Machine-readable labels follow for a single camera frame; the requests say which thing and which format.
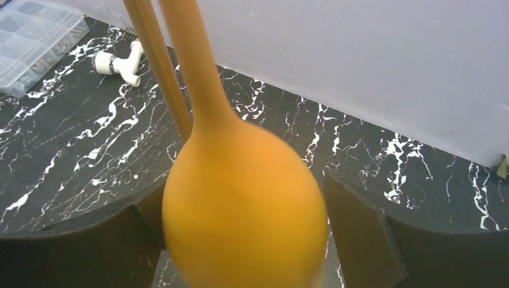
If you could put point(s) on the orange plastic goblet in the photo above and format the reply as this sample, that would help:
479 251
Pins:
240 207

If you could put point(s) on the white pipe fitting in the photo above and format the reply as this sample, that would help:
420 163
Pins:
108 64

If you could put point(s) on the clear plastic organizer box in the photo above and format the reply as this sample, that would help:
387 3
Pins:
35 36

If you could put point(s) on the gold wire glass rack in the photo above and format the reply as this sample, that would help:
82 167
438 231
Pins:
144 20

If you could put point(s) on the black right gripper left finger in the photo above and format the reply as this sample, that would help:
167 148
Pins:
116 245

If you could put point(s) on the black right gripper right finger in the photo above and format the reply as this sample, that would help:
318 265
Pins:
382 245

